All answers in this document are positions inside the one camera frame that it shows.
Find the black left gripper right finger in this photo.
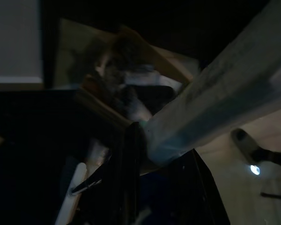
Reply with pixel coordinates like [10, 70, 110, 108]
[158, 149, 230, 225]

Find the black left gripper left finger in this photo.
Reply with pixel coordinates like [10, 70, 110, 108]
[116, 121, 151, 225]

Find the white flat stick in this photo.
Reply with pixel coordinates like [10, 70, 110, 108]
[55, 162, 88, 225]

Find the grey slipper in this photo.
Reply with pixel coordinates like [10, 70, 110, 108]
[231, 128, 261, 168]

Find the open brown cardboard box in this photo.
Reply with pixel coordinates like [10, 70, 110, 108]
[58, 18, 200, 133]

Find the black floor cable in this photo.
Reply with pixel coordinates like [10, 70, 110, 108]
[260, 191, 281, 200]

